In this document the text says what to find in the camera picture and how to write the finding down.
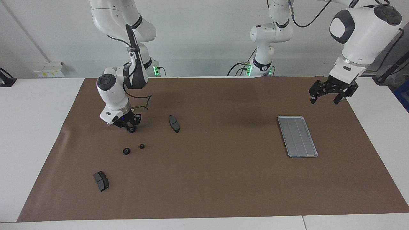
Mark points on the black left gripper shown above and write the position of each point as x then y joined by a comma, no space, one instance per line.
338,85

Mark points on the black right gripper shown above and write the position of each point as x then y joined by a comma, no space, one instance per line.
124,118

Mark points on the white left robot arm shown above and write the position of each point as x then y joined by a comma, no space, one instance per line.
361,32

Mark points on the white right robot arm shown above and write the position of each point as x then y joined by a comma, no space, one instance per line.
110,92

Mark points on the silver ribbed metal tray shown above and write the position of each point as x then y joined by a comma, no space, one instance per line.
297,136

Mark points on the long dark brake pad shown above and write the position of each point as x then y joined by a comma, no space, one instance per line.
174,124

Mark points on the black stand pole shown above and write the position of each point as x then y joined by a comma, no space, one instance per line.
391,68

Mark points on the short dark brake pad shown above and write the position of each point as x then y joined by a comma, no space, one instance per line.
101,181

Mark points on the blue crate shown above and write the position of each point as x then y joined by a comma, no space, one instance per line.
403,95

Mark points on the brown table mat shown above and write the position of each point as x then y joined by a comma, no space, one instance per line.
223,179

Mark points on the black clamp base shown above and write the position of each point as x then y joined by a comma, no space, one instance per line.
6,80

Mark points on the white wall socket box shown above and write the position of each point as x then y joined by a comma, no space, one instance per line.
49,69

